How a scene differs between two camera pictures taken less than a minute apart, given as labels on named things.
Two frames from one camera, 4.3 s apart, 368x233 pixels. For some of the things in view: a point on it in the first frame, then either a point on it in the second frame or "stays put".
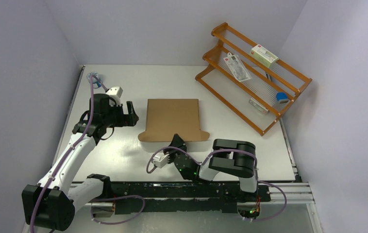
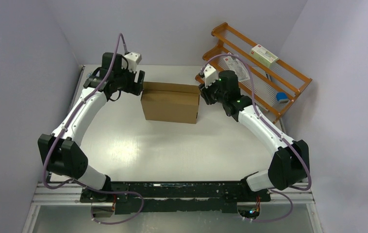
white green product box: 264,55 stays put
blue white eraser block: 282,97 stays put
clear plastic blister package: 237,67 stays put
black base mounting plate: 179,198 stays put
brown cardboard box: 165,118 to 170,102
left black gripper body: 117,118 to 126,81
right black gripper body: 174,155 to 212,94
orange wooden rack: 254,84 stays put
